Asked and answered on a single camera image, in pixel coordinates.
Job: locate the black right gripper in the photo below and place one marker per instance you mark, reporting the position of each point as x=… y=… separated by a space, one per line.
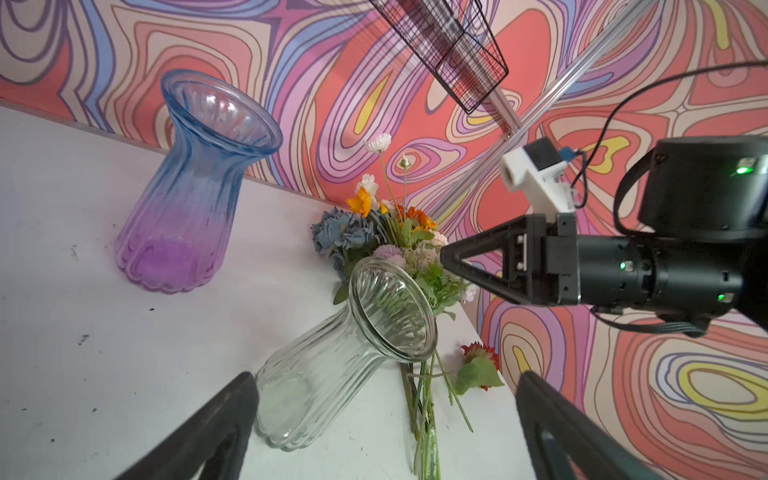
x=581 y=269

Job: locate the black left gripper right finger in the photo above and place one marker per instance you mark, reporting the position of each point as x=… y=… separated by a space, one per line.
x=559 y=437

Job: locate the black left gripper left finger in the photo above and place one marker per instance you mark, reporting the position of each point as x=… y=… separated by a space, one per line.
x=211 y=444

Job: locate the clear ribbed glass vase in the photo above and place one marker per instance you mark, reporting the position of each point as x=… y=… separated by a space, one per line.
x=305 y=385

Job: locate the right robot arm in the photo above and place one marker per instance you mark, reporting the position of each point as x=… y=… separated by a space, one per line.
x=702 y=251

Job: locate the purple blue glass vase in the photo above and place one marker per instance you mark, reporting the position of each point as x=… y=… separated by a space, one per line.
x=176 y=237

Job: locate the red flower with leaf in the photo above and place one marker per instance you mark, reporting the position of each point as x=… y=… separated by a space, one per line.
x=480 y=369

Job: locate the mixed flower bouquet pile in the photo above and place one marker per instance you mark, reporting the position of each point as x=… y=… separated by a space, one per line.
x=384 y=226

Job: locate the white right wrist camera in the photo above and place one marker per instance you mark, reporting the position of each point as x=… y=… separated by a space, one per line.
x=538 y=170

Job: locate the black wire basket back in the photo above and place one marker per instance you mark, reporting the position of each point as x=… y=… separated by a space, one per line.
x=453 y=40

